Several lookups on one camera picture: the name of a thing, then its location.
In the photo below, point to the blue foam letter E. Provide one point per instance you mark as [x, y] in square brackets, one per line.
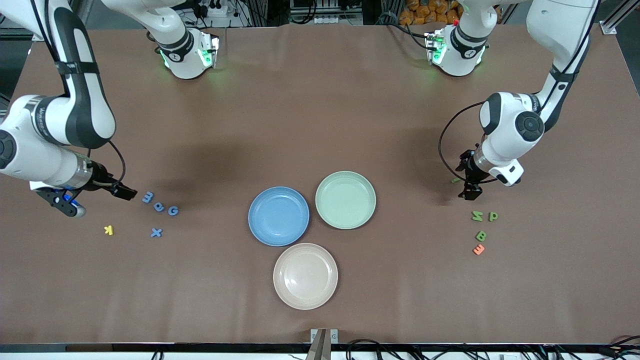
[147, 197]

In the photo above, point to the green foam letter P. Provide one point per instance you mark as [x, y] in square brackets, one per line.
[493, 216]

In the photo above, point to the beige plate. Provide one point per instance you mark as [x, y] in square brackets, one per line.
[305, 276]

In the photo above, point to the blue foam letter a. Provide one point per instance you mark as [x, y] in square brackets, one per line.
[159, 206]

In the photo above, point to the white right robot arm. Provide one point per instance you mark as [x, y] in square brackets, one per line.
[30, 160]

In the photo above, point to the orange foam letter E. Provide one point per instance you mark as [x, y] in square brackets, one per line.
[478, 249]

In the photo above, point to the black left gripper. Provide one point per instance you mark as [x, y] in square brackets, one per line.
[472, 174]

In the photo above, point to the blue foam letter G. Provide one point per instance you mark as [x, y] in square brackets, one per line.
[173, 210]

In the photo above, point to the blue plate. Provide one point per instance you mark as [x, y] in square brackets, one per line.
[278, 216]

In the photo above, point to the white power strip with plugs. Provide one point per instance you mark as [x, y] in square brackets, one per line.
[217, 9]

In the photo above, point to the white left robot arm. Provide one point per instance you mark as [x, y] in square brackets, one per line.
[505, 125]

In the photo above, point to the green plate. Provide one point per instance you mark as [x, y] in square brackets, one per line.
[345, 200]

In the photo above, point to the green foam letter B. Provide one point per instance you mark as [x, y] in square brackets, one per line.
[481, 235]

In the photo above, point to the long white socket strip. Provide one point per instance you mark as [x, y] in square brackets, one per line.
[335, 20]

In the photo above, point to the bag of orange fruit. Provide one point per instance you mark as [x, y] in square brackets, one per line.
[425, 12]

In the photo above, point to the aluminium camera pole with bracket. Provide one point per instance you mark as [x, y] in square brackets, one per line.
[320, 347]

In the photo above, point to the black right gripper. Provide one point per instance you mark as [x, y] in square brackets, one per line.
[103, 179]

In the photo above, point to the aluminium frame corner profile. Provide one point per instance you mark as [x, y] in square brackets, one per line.
[608, 27]

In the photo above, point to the green foam letter N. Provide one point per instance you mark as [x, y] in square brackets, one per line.
[477, 216]

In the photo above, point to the blue foam letter X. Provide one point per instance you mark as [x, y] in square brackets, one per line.
[156, 232]

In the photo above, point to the yellow foam letter K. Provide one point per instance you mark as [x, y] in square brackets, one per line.
[108, 230]

